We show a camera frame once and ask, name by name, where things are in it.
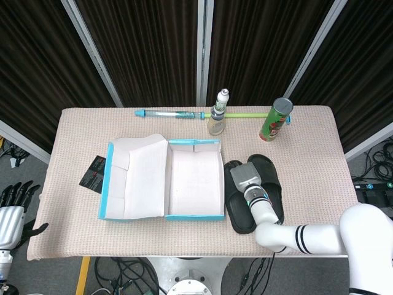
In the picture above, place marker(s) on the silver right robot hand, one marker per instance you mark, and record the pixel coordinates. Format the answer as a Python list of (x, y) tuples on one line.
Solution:
[(245, 176)]

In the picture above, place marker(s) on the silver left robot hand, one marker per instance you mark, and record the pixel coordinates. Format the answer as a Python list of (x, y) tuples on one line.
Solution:
[(10, 221)]

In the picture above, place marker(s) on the black rubber slipper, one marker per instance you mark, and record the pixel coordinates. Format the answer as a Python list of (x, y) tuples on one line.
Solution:
[(270, 175), (238, 209)]

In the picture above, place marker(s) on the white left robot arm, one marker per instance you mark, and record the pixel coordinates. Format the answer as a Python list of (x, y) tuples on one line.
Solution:
[(4, 261)]

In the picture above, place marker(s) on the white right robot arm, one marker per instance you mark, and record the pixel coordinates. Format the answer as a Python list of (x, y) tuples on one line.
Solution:
[(322, 239)]

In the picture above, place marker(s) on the light blue shoe box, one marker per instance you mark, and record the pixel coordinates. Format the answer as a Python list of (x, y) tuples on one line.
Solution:
[(196, 184)]

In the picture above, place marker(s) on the beige dressing bottle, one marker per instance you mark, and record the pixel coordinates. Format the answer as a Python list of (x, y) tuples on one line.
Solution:
[(216, 126)]

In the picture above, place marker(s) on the green chip can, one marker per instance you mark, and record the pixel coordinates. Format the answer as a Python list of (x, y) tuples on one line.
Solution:
[(273, 123)]

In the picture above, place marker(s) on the white green-label bottle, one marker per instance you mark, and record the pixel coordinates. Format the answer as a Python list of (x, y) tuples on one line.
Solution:
[(221, 99)]

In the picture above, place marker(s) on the beige waffle tablecloth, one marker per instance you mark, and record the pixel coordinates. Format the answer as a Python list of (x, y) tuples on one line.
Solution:
[(184, 239)]

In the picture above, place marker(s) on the yellow floor tape strip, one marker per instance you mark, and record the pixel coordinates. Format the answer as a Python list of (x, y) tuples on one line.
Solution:
[(82, 276)]

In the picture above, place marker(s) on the black printed card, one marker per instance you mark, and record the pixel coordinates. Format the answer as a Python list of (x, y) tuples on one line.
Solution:
[(92, 175)]

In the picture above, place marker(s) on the blue green water squirter toy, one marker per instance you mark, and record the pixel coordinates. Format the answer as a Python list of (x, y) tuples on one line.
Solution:
[(165, 114)]

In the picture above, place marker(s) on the black pleated curtain panel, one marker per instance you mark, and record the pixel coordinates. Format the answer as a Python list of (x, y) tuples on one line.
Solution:
[(147, 52), (37, 67), (261, 46), (362, 77)]

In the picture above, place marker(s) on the silver aluminium partition post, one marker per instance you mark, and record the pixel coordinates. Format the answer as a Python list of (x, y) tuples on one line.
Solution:
[(316, 52), (92, 52), (204, 52), (368, 143), (24, 143)]

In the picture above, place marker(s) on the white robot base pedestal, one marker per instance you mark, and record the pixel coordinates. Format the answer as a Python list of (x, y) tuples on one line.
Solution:
[(190, 276)]

